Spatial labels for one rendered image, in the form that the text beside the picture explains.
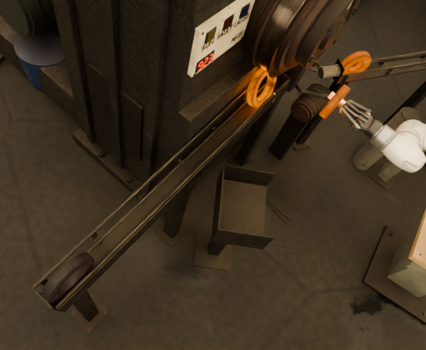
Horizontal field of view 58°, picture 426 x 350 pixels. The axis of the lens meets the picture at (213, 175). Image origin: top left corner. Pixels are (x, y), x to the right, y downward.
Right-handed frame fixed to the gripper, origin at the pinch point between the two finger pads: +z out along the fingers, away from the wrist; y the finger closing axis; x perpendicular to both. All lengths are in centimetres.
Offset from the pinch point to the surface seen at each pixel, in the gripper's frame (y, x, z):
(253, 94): -18.8, -7.4, 26.5
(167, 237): -64, -84, 19
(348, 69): 36.8, -15.4, 5.7
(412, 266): -5, -46, -78
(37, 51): -44, -65, 140
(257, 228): -55, -24, -10
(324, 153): 45, -84, -15
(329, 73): 28.0, -16.5, 11.4
